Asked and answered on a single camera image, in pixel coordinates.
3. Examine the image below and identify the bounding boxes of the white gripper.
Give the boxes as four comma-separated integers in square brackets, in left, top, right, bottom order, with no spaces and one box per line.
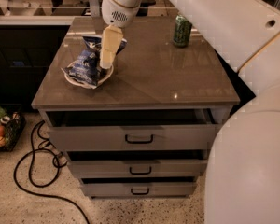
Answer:
[100,0,139,69]

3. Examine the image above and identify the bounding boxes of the blue chip bag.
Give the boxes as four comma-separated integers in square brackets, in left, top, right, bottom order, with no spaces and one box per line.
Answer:
[62,35,114,89]

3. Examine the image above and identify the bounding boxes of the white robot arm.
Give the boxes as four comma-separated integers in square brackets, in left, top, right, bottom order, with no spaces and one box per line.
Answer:
[102,0,280,224]

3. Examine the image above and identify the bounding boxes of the white paper bowl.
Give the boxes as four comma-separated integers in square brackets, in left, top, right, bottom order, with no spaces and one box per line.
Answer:
[62,60,114,89]

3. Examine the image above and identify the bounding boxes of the green soda can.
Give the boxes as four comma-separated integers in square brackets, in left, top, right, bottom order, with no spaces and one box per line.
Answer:
[173,14,192,48]

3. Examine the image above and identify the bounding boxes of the top grey drawer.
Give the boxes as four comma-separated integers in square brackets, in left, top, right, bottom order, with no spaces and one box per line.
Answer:
[49,109,219,151]

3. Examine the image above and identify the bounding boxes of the grey drawer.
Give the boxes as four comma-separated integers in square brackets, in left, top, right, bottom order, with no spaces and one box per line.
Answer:
[49,109,219,151]
[80,176,197,198]
[67,150,207,178]

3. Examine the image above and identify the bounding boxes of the grey drawer cabinet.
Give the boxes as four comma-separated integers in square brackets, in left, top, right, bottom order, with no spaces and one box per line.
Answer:
[31,16,241,200]

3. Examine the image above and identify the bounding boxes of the middle grey drawer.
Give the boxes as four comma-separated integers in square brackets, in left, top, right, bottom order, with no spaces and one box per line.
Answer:
[67,150,207,178]

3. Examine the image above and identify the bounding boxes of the bottom grey drawer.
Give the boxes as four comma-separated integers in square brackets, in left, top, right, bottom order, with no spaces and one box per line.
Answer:
[80,176,197,198]

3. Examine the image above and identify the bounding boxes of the black wire fruit basket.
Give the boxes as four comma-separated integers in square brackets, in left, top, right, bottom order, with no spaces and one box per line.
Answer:
[0,112,26,152]

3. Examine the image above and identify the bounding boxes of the black floor cable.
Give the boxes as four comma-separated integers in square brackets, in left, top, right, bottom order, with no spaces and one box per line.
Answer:
[13,119,91,224]

